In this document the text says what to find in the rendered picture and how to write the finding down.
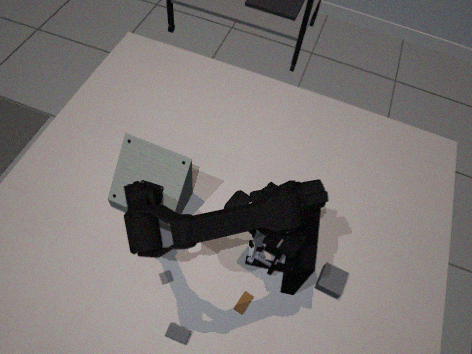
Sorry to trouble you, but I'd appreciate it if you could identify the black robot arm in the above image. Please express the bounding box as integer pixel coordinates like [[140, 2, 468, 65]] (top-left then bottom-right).
[[124, 179, 329, 258]]

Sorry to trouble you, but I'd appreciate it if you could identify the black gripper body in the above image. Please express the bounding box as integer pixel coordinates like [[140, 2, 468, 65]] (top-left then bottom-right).
[[224, 190, 308, 260]]

